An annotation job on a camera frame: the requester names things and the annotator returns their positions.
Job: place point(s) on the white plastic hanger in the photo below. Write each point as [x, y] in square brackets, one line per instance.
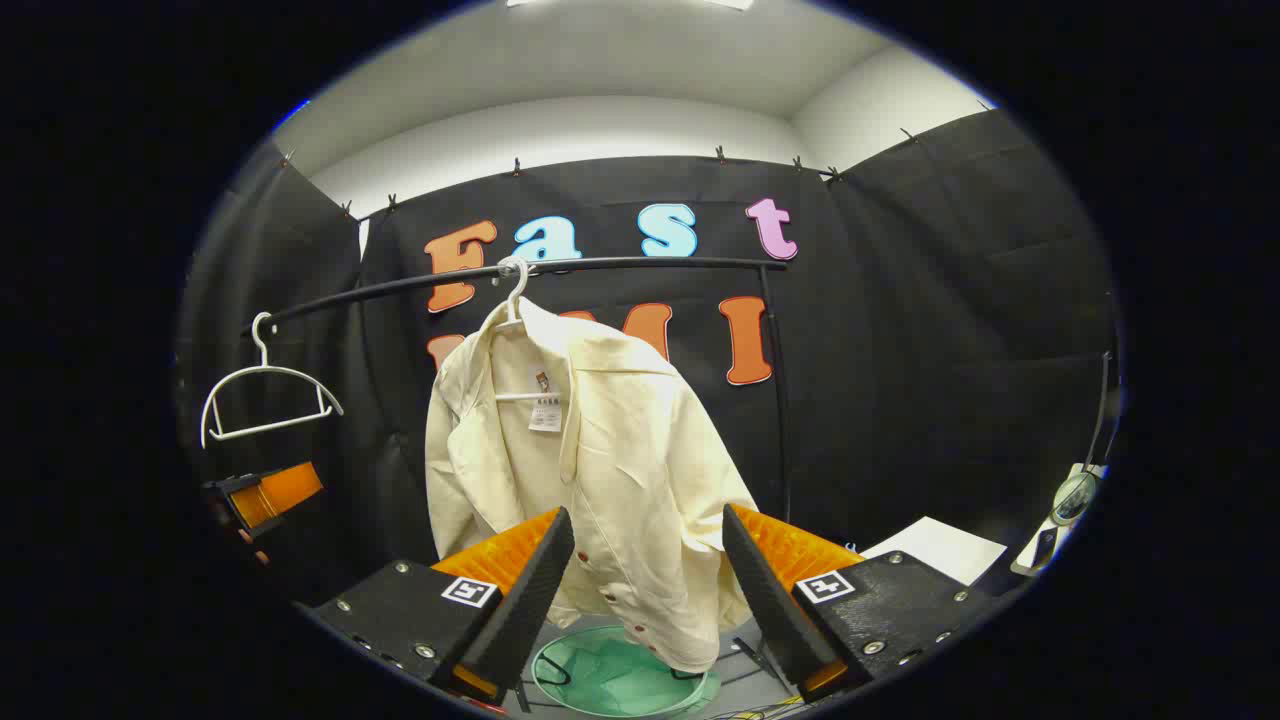
[265, 368]
[521, 283]

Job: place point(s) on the cream button shirt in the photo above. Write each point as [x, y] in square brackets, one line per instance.
[620, 450]

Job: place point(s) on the green laundry hamper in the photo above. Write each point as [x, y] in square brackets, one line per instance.
[610, 680]

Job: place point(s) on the black backdrop cloth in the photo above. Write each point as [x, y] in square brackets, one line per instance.
[900, 350]

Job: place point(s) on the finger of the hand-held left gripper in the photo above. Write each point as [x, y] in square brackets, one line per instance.
[280, 495]

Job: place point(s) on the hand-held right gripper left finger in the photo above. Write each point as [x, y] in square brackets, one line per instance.
[520, 610]

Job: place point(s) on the white stand with round lens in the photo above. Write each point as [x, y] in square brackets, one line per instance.
[1075, 497]

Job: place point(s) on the black metal clothes rack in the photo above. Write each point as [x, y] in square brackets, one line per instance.
[640, 263]

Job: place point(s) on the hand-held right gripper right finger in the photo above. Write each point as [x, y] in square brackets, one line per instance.
[770, 600]

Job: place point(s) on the white metal cabinet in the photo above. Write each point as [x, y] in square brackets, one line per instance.
[940, 548]

